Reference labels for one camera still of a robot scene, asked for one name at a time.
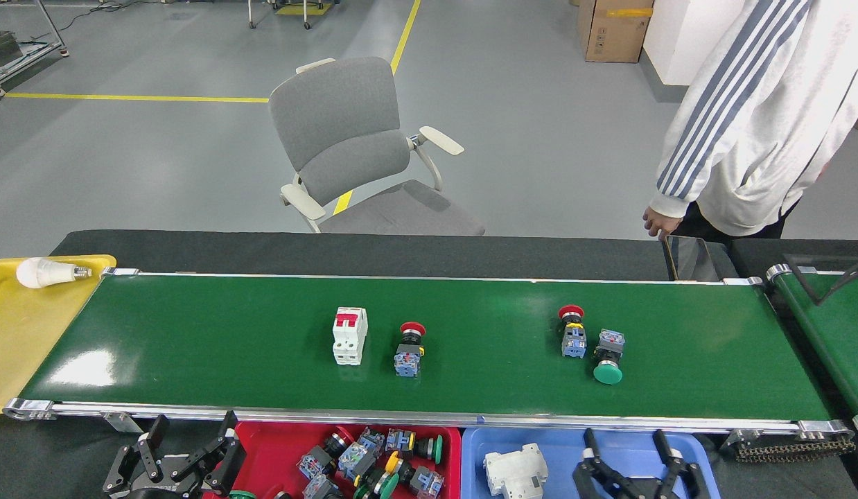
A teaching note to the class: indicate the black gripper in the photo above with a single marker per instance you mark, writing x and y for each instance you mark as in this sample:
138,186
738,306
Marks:
165,488

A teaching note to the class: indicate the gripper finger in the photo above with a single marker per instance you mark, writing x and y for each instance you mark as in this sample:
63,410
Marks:
595,482
682,482

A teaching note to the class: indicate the white circuit breaker red levers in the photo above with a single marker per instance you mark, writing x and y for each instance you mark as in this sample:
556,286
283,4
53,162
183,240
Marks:
349,339

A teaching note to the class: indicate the red plastic tray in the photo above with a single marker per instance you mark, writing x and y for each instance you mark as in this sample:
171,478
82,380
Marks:
269,450

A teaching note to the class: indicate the yellow plastic tray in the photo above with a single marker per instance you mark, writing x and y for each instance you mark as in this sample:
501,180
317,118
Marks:
27,339

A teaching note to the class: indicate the short green conveyor belt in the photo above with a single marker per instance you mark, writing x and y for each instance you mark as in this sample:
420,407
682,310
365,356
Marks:
831,333

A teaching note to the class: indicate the person's right hand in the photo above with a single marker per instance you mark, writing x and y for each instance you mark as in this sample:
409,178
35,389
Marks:
661,223

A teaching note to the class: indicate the blue plastic bin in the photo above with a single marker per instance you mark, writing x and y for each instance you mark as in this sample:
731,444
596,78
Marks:
567,457

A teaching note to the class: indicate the glossy black panel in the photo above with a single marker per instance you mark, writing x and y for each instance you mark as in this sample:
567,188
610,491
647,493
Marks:
689,258

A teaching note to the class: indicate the white light bulb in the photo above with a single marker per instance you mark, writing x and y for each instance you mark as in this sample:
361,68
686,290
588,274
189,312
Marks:
39,272

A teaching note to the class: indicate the person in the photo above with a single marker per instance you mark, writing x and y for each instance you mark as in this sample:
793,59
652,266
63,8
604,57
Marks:
762,125

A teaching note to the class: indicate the grey office chair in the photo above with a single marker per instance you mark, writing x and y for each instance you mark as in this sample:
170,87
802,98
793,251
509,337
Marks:
339,104

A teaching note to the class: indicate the metal shelf rack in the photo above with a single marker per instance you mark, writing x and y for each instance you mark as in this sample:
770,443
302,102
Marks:
20,66

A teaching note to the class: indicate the brown cardboard box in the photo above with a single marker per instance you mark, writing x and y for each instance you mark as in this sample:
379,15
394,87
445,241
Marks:
613,34

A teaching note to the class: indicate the wheeled cart yellow base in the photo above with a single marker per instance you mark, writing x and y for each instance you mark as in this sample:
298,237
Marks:
304,9

